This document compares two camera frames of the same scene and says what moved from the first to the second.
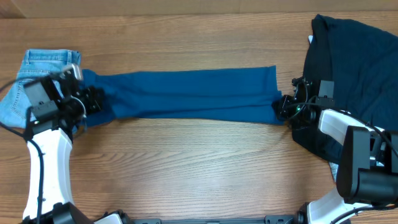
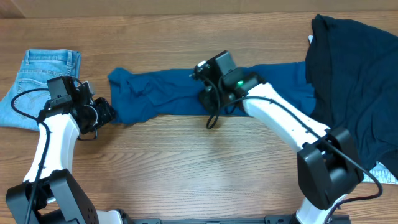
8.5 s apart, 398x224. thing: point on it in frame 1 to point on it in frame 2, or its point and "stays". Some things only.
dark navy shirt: (362, 62) stays
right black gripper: (286, 106) to (206, 98)
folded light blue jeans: (15, 107) stays
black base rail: (268, 219) stays
